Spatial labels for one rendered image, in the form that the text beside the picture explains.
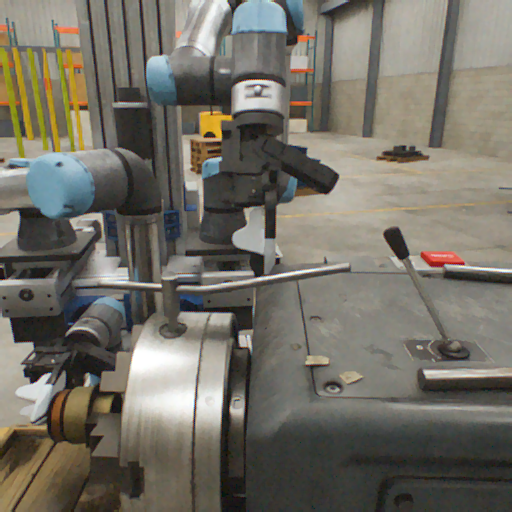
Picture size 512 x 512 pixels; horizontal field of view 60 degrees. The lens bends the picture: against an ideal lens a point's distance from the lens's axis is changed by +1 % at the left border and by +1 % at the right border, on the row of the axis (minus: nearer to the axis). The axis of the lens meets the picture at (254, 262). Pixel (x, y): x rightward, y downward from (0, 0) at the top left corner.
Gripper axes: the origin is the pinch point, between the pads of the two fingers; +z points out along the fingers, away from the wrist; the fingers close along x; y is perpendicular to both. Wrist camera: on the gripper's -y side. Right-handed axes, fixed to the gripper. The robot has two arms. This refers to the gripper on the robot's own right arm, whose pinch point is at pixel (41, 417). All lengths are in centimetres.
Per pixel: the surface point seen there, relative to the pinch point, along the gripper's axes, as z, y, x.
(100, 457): 9.9, -12.5, 2.2
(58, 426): 0.6, -2.5, -1.2
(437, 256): -26, -64, 17
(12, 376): -167, 117, -110
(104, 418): 1.2, -9.8, 0.9
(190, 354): 2.8, -23.0, 12.7
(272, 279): 0.8, -33.6, 22.6
